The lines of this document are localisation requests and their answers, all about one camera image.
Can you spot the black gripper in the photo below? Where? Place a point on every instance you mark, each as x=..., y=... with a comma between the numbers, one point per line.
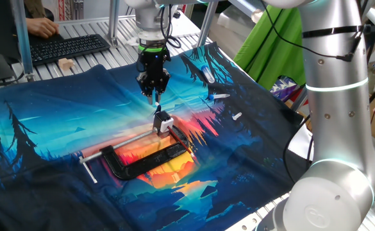
x=153, y=65

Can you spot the black white pencil sharpener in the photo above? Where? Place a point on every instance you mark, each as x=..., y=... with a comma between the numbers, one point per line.
x=163, y=123

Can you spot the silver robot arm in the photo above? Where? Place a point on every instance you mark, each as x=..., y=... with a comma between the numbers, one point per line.
x=334, y=128

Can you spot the brown sleeved forearm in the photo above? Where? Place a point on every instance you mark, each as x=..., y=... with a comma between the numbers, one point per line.
x=35, y=8

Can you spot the red pencil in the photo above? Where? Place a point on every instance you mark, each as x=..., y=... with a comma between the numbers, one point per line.
x=180, y=141

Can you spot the bare person hand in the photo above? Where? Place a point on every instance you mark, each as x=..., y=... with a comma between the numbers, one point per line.
x=42, y=27

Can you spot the crumpled white paper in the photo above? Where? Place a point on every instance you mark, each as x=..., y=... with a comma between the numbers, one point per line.
x=131, y=41

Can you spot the large clear tube blue cap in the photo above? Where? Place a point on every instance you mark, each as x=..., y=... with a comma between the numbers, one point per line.
x=208, y=74

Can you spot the small clear blue marker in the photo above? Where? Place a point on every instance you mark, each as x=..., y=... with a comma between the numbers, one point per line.
x=219, y=96

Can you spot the black C-clamp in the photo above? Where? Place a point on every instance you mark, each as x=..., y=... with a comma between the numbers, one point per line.
x=148, y=164

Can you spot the small clear tube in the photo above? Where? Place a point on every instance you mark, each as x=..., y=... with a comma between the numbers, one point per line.
x=237, y=116

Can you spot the small wooden block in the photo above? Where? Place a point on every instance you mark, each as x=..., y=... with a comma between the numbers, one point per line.
x=66, y=63

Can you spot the black keyboard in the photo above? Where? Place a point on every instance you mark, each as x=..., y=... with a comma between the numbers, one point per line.
x=68, y=48

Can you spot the printed sunset forest cloth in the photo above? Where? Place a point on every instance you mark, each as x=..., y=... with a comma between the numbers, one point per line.
x=62, y=106

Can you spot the red white striped pole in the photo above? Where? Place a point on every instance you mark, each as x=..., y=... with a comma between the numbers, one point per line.
x=61, y=9

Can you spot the green cloth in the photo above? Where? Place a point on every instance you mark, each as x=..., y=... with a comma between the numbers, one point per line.
x=270, y=48

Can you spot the aluminium frame post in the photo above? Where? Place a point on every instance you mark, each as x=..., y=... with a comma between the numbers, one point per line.
x=113, y=19
x=206, y=25
x=299, y=99
x=22, y=38

